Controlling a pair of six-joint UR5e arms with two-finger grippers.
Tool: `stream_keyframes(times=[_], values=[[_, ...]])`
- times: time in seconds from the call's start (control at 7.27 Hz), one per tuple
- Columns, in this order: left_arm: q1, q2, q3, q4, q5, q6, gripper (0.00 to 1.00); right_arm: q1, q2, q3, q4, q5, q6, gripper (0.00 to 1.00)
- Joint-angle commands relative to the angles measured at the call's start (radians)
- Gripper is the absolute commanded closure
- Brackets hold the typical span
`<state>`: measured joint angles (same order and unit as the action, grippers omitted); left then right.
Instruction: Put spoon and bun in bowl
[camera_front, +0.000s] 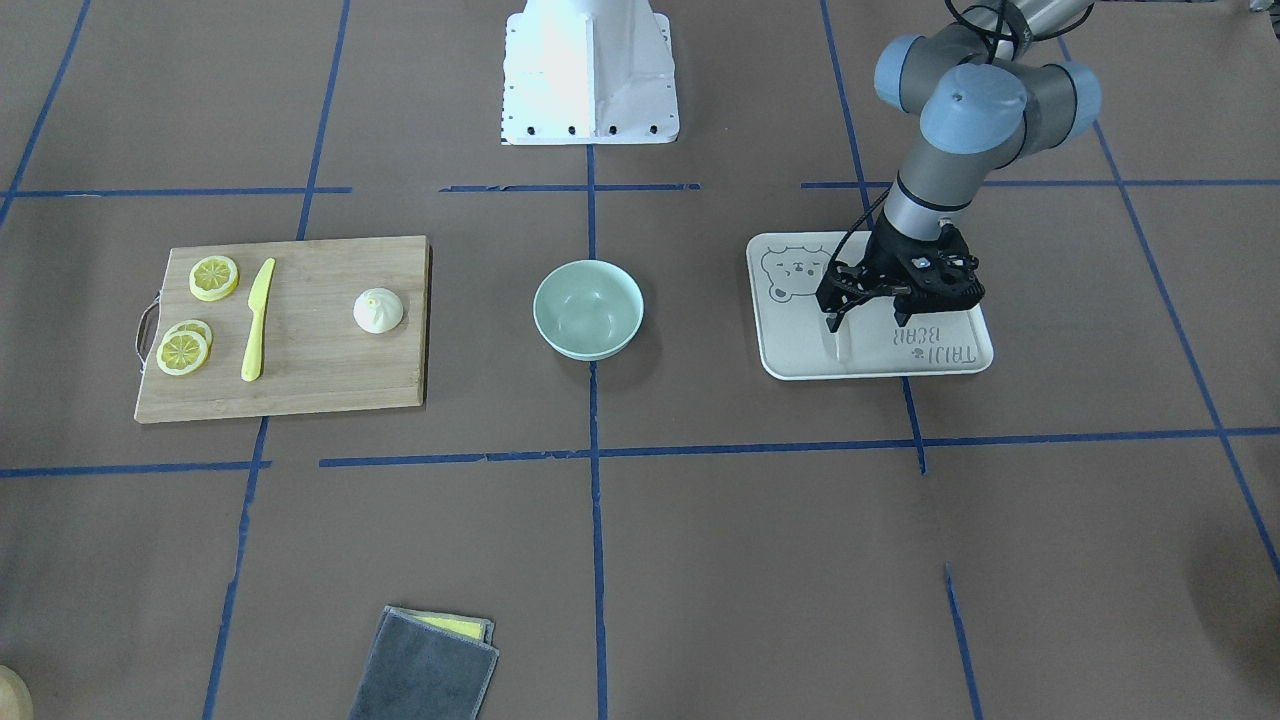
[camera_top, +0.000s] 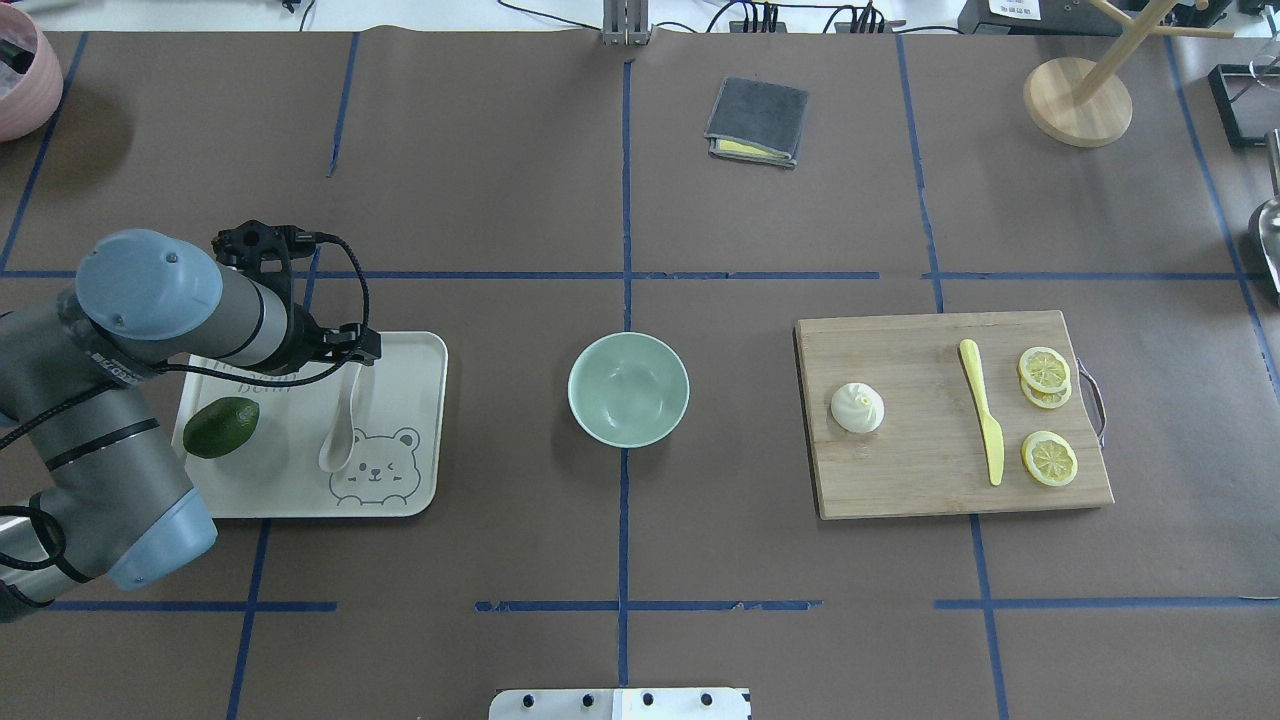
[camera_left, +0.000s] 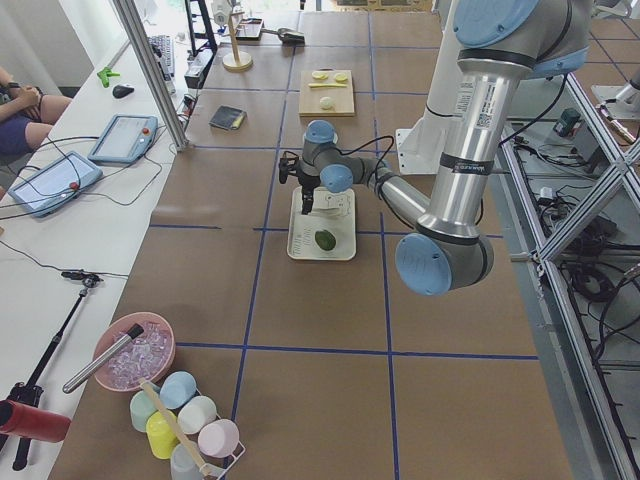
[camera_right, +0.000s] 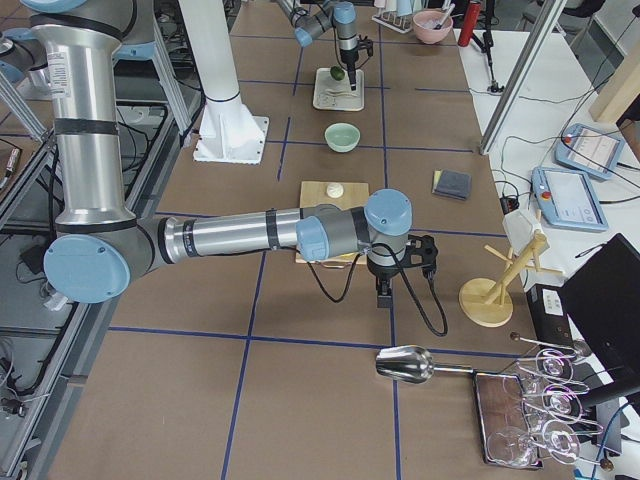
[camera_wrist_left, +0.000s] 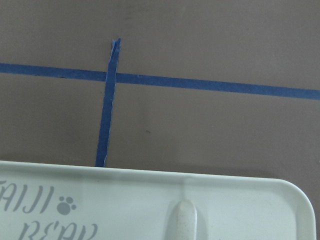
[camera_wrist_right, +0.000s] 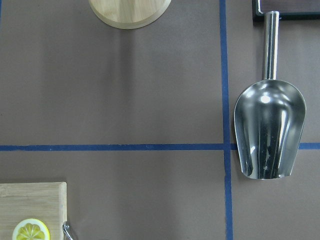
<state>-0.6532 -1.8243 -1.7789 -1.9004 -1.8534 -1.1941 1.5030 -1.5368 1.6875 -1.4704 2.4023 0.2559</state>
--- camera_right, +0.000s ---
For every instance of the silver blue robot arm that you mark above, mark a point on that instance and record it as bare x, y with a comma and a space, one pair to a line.
102, 246
339, 17

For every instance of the red bottle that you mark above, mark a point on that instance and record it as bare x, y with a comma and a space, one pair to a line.
470, 19

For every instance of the steel scoop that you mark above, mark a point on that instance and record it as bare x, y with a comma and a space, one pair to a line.
413, 364

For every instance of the white bear tray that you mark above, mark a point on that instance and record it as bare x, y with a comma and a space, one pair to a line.
324, 81

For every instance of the green avocado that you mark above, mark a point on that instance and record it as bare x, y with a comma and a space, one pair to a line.
337, 73

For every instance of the grey yellow folded cloth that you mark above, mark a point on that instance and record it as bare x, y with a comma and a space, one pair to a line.
452, 184

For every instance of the white wire cup rack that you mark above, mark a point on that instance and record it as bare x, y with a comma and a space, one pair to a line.
394, 14

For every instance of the bamboo cutting board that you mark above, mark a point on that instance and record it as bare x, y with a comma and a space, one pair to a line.
355, 194

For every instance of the light green bowl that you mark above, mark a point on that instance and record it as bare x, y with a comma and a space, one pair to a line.
342, 137

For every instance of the blue teach pendant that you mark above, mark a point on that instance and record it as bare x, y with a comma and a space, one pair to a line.
589, 150
567, 199

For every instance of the wine glass rack tray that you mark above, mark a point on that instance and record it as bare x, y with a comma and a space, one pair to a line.
498, 400

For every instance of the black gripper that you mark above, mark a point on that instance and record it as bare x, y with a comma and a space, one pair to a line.
347, 58
382, 272

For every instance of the upper blue teach pendant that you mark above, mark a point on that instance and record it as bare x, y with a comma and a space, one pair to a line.
589, 150

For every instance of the wooden mug tree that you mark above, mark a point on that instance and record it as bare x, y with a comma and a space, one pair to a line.
486, 302

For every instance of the black monitor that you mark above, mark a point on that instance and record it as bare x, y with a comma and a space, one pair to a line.
602, 300

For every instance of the lower blue teach pendant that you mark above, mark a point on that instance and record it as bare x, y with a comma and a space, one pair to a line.
567, 199

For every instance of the pink bowl with ice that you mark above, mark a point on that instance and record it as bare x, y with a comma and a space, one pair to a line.
430, 27

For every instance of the aluminium frame post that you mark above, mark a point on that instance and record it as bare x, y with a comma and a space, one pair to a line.
549, 15

